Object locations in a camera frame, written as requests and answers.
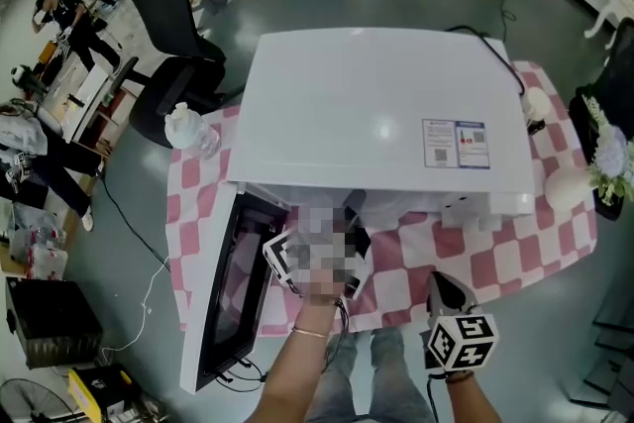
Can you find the clear plastic water bottle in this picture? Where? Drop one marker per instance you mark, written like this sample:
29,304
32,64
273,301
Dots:
190,134

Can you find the clear plastic storage container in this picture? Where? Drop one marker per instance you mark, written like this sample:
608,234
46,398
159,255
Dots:
47,255

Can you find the white carved table leg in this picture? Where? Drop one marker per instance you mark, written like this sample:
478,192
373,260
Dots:
611,10

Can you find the white microwave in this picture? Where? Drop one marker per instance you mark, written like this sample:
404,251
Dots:
356,104

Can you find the black office chair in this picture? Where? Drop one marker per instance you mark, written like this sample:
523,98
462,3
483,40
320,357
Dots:
173,49

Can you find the dark wrist band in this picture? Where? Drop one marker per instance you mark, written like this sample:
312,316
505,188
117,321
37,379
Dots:
459,376

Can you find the person's right forearm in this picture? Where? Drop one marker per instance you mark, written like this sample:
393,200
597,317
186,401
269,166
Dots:
475,403

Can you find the white low desk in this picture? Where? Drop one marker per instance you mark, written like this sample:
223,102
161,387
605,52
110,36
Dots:
89,99

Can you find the pink white checkered tablecloth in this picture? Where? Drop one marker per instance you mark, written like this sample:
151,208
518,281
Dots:
446,252

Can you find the small white round object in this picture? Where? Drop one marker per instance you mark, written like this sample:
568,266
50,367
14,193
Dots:
538,103

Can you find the black floor fan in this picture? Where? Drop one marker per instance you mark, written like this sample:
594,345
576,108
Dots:
30,403

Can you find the black step rack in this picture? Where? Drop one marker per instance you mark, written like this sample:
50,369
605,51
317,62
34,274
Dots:
614,361

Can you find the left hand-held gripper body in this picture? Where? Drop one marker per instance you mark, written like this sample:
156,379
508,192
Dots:
309,243

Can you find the person's left forearm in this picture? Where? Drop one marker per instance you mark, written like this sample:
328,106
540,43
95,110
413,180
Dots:
292,376

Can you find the yellow black case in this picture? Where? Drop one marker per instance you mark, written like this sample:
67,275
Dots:
99,391

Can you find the white and purple flower bouquet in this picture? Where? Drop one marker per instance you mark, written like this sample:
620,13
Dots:
609,153

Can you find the black metal box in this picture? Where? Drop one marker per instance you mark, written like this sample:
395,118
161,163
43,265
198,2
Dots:
52,319

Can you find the person's legs in jeans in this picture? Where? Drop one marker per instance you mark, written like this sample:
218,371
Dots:
391,376

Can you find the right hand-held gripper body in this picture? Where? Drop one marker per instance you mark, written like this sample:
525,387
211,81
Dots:
460,337

